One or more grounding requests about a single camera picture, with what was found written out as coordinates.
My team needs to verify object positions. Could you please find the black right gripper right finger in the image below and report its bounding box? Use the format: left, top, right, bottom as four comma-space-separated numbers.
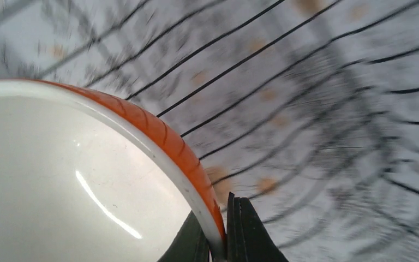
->
226, 192, 288, 262

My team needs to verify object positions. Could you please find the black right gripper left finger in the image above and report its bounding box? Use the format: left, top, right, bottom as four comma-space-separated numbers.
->
158, 211, 210, 262

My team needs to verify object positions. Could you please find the orange bowl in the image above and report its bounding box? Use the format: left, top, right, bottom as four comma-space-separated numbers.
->
0, 80, 227, 261

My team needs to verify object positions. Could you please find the black wire dish rack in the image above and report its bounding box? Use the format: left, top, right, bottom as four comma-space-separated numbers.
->
0, 0, 419, 250

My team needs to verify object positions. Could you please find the floral patterned table mat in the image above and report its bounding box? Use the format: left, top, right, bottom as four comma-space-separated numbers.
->
0, 0, 419, 262

